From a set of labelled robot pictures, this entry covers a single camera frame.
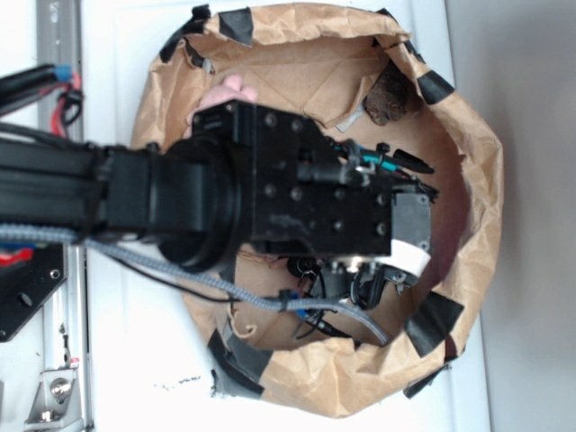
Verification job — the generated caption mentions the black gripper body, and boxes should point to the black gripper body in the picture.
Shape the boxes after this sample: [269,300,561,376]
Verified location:
[193,101,432,275]

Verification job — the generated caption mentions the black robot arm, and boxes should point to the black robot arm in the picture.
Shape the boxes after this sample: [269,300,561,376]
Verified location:
[1,101,435,275]

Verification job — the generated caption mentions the pink plush bunny toy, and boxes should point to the pink plush bunny toy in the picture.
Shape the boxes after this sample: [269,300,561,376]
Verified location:
[183,74,258,139]

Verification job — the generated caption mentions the dark brown rock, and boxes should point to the dark brown rock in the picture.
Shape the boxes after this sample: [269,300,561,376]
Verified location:
[363,61,422,126]

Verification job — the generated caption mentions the brown paper bag bin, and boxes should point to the brown paper bag bin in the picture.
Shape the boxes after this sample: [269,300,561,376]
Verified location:
[131,3,504,419]

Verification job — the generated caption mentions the grey braided cable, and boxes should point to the grey braided cable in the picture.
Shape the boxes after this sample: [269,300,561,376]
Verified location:
[0,223,389,347]

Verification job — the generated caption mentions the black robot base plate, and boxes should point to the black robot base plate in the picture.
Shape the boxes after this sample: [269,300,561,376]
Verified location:
[1,245,67,343]

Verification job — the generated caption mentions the aluminium extrusion rail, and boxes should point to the aluminium extrusion rail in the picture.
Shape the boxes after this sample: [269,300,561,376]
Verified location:
[35,1,94,431]

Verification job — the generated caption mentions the red and black wires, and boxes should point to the red and black wires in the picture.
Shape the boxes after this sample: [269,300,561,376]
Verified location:
[0,64,85,136]

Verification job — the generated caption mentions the metal corner bracket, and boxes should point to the metal corner bracket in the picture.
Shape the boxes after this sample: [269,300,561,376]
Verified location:
[24,369,80,431]

